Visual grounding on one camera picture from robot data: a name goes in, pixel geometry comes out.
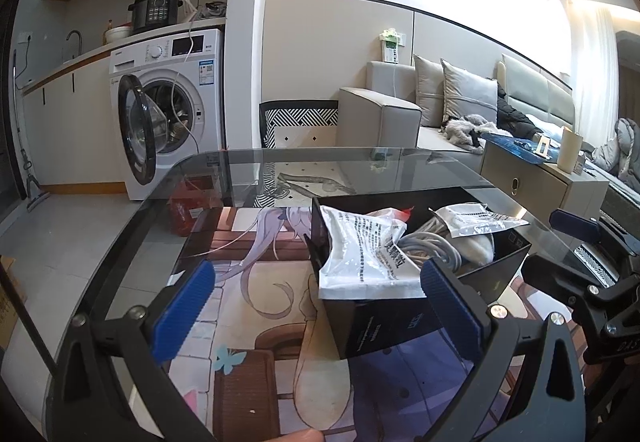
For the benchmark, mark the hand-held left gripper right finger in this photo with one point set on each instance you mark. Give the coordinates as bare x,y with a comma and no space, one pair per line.
452,309

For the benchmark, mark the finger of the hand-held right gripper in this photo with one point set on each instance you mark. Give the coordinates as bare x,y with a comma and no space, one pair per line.
572,222
555,277

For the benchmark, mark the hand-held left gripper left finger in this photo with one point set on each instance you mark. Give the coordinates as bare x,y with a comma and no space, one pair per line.
185,307

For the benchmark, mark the grey plush toy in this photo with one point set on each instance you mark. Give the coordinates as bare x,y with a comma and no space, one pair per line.
477,249

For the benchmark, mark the black cardboard box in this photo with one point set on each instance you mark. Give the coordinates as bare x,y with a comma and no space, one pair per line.
380,327

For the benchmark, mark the green medicine packet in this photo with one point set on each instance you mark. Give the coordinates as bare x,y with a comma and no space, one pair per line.
475,221

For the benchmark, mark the red and white packet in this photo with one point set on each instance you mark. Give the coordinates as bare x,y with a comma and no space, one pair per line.
407,213

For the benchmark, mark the white medicine packet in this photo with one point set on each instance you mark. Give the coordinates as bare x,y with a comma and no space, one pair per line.
360,257

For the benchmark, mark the person's left hand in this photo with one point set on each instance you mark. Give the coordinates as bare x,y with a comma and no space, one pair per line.
305,437

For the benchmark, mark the beige cabinet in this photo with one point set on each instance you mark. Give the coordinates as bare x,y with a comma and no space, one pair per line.
540,187

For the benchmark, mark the white cylinder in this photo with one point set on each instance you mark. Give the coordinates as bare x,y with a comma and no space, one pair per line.
570,149

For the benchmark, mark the printed table mat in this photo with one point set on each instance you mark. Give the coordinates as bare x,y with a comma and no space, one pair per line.
260,282

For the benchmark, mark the grey down jacket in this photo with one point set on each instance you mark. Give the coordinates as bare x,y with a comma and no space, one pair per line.
620,151

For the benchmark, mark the blue mat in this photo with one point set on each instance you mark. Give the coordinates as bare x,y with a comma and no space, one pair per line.
510,144

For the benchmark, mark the red container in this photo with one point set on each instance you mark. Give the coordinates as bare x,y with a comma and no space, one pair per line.
187,207

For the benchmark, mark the black jacket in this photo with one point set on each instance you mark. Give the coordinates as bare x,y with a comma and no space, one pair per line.
517,116

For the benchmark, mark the grey furry cloth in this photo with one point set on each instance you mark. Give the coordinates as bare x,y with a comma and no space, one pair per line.
472,131

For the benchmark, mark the grey cushion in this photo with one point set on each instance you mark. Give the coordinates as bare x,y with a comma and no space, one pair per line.
427,86
467,91

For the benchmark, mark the white washing machine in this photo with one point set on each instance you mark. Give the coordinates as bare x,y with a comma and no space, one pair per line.
200,131

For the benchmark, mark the beige sofa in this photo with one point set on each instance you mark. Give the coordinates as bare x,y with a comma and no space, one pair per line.
375,121

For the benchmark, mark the kitchen counter cabinet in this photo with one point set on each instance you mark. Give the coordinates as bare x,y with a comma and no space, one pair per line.
75,131

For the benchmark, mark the chair with patterned back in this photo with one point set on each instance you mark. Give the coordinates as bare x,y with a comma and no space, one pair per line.
300,116

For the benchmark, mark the mop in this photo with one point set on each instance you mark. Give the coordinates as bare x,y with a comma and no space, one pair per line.
22,146

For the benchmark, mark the white bowl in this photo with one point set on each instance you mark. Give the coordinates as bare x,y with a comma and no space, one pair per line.
117,33

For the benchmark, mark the kitchen faucet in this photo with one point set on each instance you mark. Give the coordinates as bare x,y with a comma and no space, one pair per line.
75,39

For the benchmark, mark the black pressure cooker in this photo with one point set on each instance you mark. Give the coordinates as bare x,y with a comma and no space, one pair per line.
157,11

